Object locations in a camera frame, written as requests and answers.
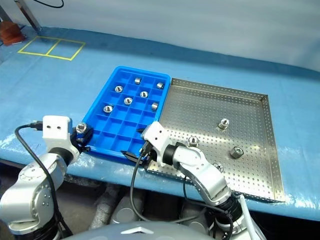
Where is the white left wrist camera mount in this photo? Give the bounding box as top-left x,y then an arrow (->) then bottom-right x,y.
41,115 -> 74,154

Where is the metal nut tray bottom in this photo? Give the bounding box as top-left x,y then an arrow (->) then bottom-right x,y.
213,161 -> 225,174

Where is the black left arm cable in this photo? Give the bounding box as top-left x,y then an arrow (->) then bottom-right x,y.
14,120 -> 74,237

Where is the blue compartment plastic tray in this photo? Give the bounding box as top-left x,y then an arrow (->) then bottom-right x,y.
81,65 -> 172,164

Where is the grey foam tube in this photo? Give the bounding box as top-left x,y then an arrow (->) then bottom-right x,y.
89,183 -> 121,231

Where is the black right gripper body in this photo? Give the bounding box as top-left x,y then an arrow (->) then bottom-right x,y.
138,140 -> 158,166

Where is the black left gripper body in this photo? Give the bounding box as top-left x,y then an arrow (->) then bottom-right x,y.
69,126 -> 85,154

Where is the perforated steel tray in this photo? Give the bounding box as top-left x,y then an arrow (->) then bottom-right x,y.
146,77 -> 287,203

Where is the metal nut on tray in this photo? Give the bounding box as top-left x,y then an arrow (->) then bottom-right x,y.
217,118 -> 230,130
229,146 -> 244,159

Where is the metal nut on tray upper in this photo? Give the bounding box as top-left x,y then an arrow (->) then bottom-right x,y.
217,118 -> 230,130

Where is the red-brown block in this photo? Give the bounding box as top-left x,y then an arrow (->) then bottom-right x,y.
0,20 -> 27,46

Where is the white strap on right arm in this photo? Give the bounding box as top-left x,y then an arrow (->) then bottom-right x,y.
239,194 -> 267,240

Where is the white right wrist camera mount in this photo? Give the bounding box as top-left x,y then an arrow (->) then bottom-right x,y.
140,121 -> 176,168

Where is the yellow tape marking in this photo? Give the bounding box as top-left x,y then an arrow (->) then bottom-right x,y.
17,35 -> 87,62

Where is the thin black cable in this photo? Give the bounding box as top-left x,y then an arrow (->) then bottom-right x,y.
42,0 -> 65,9

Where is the grey robot torso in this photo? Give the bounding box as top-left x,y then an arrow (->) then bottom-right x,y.
61,220 -> 210,240

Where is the metal stand leg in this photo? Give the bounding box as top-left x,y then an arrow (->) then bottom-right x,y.
14,0 -> 43,32

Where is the metal nut on tray right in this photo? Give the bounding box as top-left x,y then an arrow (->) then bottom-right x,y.
229,146 -> 244,159

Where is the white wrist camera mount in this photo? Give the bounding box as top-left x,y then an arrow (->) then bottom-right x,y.
140,121 -> 176,168
41,115 -> 74,154

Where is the dark rounded shape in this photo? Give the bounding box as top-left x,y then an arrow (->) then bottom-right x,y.
179,199 -> 214,229
110,191 -> 146,225

